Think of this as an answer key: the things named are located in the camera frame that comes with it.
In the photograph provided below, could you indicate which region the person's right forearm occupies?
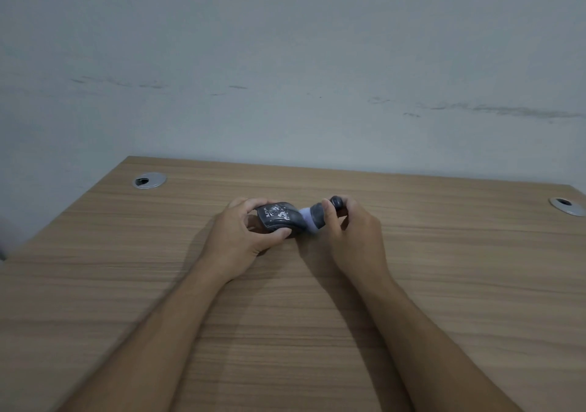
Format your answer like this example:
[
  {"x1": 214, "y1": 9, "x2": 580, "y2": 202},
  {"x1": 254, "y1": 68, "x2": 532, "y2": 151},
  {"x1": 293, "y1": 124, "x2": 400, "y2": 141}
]
[{"x1": 361, "y1": 277, "x2": 523, "y2": 412}]

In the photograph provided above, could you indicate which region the dark grey printed bottle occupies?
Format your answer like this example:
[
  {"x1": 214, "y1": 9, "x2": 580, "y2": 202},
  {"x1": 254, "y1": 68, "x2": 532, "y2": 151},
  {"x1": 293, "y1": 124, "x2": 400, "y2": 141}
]
[{"x1": 254, "y1": 201, "x2": 314, "y2": 238}]

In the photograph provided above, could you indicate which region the person's right hand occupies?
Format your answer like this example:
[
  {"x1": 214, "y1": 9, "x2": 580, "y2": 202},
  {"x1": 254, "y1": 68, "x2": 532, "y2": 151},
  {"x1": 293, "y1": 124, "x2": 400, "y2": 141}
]
[{"x1": 321, "y1": 196, "x2": 395, "y2": 290}]

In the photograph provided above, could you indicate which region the person's left forearm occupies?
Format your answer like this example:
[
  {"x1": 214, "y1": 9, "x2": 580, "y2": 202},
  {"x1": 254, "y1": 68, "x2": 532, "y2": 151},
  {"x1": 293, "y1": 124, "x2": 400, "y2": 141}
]
[{"x1": 57, "y1": 256, "x2": 230, "y2": 412}]

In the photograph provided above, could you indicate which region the silver desk cable grommet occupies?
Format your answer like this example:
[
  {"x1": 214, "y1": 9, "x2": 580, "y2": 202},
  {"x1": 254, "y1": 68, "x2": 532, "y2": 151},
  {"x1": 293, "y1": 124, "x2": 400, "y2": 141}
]
[
  {"x1": 132, "y1": 172, "x2": 168, "y2": 190},
  {"x1": 548, "y1": 197, "x2": 586, "y2": 217}
]

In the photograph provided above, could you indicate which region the grey bottle cap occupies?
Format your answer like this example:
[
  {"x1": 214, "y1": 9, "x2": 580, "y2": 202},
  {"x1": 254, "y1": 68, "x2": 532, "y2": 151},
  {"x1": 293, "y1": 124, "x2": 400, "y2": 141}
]
[{"x1": 310, "y1": 195, "x2": 345, "y2": 238}]

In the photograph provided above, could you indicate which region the person's left hand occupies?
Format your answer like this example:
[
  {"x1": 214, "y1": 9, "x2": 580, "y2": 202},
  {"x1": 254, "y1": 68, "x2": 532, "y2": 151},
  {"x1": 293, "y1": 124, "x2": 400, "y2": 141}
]
[{"x1": 201, "y1": 198, "x2": 294, "y2": 283}]

